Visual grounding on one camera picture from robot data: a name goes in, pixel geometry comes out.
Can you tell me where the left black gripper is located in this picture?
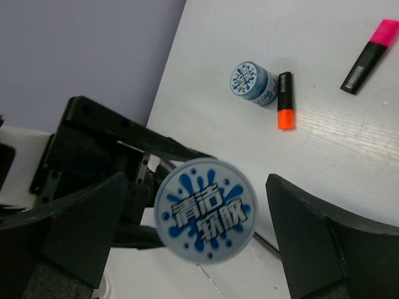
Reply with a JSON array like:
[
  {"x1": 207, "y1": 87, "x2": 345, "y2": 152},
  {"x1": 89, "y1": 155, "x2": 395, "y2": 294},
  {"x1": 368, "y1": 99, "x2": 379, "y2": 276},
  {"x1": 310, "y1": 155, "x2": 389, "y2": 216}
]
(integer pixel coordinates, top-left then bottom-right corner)
[{"x1": 28, "y1": 96, "x2": 211, "y2": 249}]

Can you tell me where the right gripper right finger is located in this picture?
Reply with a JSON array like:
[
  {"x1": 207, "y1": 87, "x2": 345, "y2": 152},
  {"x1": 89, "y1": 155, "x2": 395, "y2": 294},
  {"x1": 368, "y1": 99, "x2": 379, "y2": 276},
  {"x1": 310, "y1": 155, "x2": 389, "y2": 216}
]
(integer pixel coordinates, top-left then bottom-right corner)
[{"x1": 266, "y1": 174, "x2": 398, "y2": 298}]

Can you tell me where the orange highlighter marker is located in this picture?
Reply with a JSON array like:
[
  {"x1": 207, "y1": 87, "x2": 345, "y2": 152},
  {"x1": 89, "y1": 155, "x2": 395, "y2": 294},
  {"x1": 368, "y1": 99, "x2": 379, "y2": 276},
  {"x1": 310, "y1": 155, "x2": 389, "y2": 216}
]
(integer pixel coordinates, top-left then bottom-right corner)
[{"x1": 277, "y1": 72, "x2": 294, "y2": 130}]

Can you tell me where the pink highlighter marker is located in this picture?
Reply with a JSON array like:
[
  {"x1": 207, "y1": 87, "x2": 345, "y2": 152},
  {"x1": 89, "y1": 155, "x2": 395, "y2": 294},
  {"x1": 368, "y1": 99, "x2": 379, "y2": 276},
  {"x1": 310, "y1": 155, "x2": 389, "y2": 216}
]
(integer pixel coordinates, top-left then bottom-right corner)
[{"x1": 340, "y1": 19, "x2": 398, "y2": 95}]

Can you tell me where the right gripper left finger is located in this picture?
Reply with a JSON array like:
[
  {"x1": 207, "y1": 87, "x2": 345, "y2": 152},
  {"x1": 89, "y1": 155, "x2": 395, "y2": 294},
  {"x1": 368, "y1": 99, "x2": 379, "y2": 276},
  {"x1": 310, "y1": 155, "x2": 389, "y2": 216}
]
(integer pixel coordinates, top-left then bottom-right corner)
[{"x1": 1, "y1": 173, "x2": 128, "y2": 298}]

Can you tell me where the blue slime jar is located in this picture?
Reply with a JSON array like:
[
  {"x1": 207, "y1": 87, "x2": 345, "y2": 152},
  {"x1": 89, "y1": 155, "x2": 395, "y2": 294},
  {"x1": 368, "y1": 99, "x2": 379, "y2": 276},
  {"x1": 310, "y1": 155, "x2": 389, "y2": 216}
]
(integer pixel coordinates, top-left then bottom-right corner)
[
  {"x1": 229, "y1": 61, "x2": 278, "y2": 107},
  {"x1": 154, "y1": 158, "x2": 259, "y2": 265}
]

